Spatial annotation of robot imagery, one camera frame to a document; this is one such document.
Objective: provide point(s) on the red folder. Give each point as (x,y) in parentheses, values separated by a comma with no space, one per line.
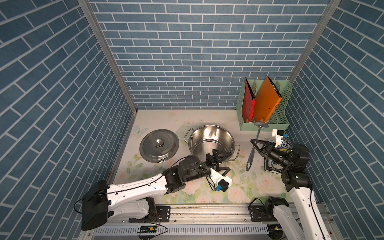
(248,103)

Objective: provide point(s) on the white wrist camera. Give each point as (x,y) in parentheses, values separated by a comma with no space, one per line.
(221,185)
(281,139)

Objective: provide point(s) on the stainless steel pot lid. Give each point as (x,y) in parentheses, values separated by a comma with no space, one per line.
(159,146)

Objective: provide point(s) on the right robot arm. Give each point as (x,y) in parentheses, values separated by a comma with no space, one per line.
(299,185)

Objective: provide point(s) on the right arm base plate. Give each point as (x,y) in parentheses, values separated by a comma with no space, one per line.
(259,213)

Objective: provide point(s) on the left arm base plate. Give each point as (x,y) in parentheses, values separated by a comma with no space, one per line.
(159,214)

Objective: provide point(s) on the small black circuit board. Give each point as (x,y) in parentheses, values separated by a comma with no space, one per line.
(149,230)

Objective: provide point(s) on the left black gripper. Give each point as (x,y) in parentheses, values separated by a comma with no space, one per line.
(212,160)

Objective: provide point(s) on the aluminium front rail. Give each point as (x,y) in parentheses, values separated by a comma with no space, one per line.
(188,222)

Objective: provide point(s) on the treehouse paperback book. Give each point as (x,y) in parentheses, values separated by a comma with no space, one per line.
(274,163)

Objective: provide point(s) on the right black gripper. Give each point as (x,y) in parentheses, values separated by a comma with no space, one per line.
(265,148)

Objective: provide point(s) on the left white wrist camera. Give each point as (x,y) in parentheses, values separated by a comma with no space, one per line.
(221,185)

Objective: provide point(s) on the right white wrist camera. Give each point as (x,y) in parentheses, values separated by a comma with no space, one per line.
(281,139)

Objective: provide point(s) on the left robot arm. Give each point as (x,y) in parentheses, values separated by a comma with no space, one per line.
(135,200)

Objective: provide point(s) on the orange folder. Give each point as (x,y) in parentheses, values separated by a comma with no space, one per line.
(266,101)

